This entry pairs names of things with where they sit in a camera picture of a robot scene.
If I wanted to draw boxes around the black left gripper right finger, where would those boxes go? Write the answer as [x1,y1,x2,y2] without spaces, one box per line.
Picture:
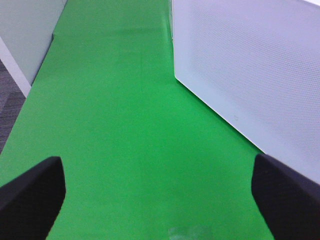
[251,153,320,240]

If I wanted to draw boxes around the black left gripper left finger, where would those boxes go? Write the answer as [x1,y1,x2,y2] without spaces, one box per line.
[0,156,66,240]

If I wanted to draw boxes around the clear tape patch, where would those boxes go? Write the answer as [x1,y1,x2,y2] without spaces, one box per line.
[168,225,215,240]

